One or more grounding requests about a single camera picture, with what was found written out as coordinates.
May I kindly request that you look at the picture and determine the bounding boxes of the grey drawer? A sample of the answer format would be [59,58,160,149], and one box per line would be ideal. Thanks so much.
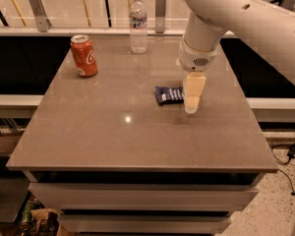
[59,214,231,234]
[29,183,258,211]

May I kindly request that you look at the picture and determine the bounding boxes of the left metal railing bracket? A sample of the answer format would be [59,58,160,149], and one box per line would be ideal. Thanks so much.
[29,0,51,32]

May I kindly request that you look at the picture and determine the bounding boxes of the upper grey drawer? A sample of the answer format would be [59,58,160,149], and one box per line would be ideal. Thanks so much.
[29,183,258,211]

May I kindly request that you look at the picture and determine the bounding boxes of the orange soda can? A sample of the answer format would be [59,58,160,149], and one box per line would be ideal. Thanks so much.
[71,34,97,77]

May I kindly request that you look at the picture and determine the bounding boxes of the middle metal railing bracket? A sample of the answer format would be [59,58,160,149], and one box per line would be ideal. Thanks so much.
[155,0,166,33]

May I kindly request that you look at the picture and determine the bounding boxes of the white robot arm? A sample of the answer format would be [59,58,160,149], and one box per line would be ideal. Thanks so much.
[179,0,295,114]

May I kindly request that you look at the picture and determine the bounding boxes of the lower grey drawer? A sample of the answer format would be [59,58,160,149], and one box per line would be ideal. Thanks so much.
[59,214,231,234]

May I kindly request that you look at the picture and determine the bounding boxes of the blue rxbar blueberry wrapper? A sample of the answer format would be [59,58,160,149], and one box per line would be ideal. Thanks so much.
[155,87,184,105]

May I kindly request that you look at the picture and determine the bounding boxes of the clear plastic water bottle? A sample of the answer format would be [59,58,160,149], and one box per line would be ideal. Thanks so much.
[129,0,148,54]

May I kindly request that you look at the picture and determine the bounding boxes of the cluttered items under table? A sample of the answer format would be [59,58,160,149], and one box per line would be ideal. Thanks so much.
[20,201,59,236]

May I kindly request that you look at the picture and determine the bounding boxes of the brown cardboard box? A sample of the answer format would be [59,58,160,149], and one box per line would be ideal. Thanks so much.
[0,131,23,154]

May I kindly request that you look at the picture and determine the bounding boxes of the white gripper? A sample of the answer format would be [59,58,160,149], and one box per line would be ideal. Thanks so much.
[178,40,217,114]

